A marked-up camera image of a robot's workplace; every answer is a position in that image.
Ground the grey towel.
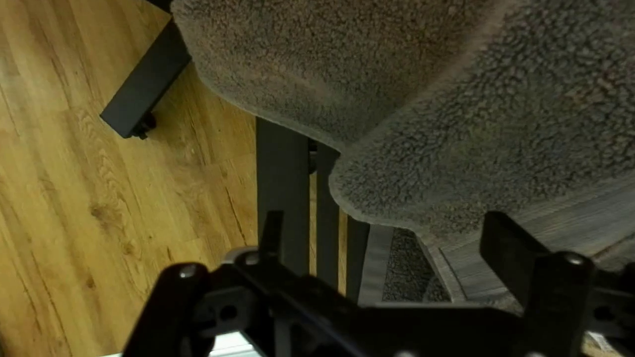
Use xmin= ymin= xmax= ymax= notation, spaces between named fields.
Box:
xmin=169 ymin=0 xmax=635 ymax=251

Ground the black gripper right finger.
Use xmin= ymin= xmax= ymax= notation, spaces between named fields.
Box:
xmin=478 ymin=211 xmax=599 ymax=357

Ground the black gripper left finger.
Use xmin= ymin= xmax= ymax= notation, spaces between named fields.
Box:
xmin=121 ymin=209 xmax=373 ymax=357

